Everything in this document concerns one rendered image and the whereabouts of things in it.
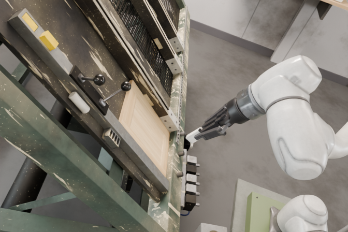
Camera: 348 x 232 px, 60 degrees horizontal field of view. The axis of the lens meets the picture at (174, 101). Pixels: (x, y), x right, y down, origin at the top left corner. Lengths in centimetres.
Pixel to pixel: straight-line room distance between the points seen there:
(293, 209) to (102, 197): 88
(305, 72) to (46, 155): 70
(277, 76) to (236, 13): 364
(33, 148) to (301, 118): 68
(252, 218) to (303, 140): 104
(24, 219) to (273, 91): 114
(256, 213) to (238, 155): 137
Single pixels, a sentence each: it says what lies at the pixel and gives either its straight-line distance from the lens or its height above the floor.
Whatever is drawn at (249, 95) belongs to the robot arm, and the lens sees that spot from 81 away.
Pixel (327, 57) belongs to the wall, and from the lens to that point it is 474.
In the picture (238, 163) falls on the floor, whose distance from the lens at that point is 294.
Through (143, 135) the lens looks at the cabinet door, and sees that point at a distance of 139.
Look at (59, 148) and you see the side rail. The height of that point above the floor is 142.
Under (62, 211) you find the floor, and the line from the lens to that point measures 236.
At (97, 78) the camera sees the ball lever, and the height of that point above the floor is 151.
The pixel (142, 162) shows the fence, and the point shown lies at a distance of 128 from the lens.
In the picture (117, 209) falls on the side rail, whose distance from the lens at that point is 110.
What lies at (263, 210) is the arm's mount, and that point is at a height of 81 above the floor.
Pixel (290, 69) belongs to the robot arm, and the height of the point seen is 178.
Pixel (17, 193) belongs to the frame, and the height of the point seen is 72.
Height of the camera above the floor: 213
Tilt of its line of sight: 42 degrees down
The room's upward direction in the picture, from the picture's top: 20 degrees clockwise
